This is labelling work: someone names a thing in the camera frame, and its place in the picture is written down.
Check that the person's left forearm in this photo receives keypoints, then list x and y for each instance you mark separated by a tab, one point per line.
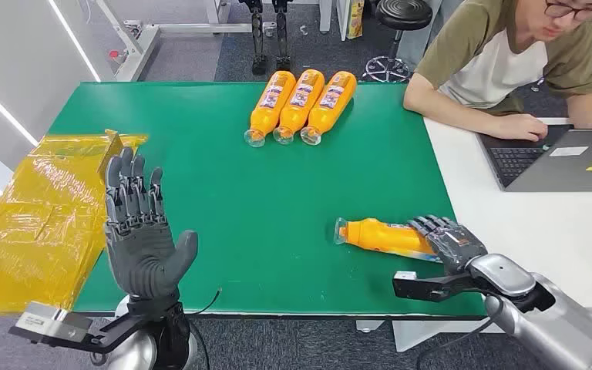
584	110

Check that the grey laptop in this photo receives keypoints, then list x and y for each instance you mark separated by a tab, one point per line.
572	168

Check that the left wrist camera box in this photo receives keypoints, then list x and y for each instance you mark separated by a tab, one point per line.
46	319

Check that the yellow tape-wrapped cardboard box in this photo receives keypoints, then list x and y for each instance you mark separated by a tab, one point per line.
35	214

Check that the person's right forearm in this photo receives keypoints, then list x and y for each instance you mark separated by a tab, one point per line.
444	110

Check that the black robot leg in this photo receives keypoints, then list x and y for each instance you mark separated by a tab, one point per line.
281	41
258	41

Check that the white desk side panel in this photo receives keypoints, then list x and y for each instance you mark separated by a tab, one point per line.
429	334

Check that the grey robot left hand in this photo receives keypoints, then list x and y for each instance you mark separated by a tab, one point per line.
143	255

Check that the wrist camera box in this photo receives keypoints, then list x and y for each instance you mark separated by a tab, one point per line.
46	319
418	288

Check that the orange detergent bottle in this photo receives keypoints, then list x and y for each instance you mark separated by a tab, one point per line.
329	104
298	104
377	237
270	104

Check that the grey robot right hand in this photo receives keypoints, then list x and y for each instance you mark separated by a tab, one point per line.
452	242

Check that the small white floor clip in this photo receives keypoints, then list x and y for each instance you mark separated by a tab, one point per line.
304	30

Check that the person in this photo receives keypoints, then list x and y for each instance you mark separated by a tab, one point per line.
490	66

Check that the yellow printed carton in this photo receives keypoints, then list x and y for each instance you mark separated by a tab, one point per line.
355	18

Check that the person's right hand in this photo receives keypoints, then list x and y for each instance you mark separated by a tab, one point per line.
520	126

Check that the black round stool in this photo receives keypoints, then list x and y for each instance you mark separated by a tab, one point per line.
403	13

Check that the white furniture panel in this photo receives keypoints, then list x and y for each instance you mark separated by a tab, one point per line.
326	15

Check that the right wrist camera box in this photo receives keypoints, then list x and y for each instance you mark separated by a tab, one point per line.
418	288

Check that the green table mat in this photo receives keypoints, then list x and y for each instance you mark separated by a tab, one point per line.
275	204

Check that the white metal stand frame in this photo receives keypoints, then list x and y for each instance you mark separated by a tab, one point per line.
140	43

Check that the red knob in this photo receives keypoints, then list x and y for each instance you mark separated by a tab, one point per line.
114	54

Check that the person's glasses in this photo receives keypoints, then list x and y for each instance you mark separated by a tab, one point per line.
566	10

